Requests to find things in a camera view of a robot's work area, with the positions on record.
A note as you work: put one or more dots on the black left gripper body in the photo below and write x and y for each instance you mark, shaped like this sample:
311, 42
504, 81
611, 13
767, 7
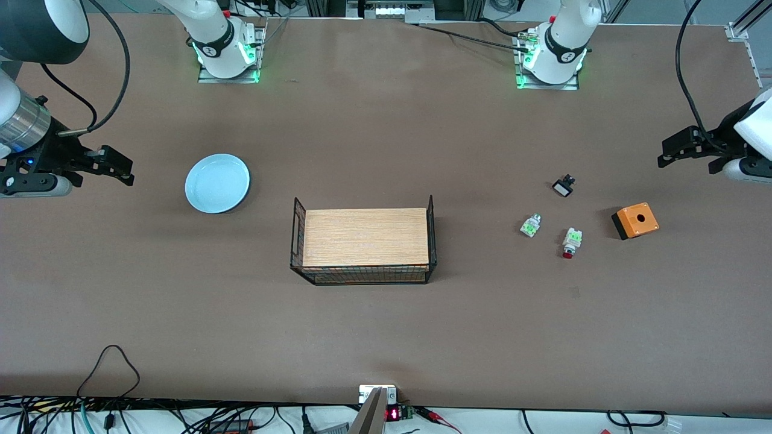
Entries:
719, 143

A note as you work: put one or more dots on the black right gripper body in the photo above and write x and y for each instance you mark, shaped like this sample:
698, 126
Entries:
52, 152

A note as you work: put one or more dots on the light blue round plate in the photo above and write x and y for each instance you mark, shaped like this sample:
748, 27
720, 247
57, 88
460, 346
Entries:
217, 184

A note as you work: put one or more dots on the red push button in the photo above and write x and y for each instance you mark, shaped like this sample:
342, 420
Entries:
571, 241

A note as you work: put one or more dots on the orange button box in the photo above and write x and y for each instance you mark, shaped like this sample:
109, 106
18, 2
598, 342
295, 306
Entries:
638, 220

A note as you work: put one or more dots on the green and white button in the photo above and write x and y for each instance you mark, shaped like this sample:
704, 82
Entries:
530, 226

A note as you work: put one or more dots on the wooden board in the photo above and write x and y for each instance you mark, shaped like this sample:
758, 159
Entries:
365, 236

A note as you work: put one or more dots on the red clip lead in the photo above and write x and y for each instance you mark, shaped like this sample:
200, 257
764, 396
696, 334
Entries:
434, 415

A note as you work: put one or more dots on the red digit display module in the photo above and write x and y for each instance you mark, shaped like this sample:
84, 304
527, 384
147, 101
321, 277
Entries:
395, 413

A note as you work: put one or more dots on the aluminium rail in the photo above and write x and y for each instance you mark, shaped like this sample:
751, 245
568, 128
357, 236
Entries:
748, 54

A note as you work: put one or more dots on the black switch with white face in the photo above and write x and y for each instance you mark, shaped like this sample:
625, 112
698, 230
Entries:
563, 187

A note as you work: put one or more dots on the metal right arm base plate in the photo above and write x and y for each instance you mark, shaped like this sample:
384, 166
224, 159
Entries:
208, 77

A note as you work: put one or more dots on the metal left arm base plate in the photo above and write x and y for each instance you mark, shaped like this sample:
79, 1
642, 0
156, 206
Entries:
546, 86

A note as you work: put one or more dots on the aluminium frame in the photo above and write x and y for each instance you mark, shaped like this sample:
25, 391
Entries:
395, 7

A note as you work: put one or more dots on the grey metal bracket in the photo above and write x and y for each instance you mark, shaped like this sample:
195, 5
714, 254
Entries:
371, 413

